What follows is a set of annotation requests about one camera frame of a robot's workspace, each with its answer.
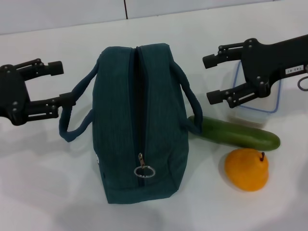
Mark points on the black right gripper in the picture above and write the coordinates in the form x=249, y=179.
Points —
x=262, y=62

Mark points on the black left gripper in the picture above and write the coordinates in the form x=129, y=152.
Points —
x=13, y=93

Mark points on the green cucumber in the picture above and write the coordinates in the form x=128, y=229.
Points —
x=240, y=137

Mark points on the dark teal fabric bag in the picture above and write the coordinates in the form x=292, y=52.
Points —
x=134, y=125

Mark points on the orange pear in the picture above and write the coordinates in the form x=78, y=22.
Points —
x=245, y=170

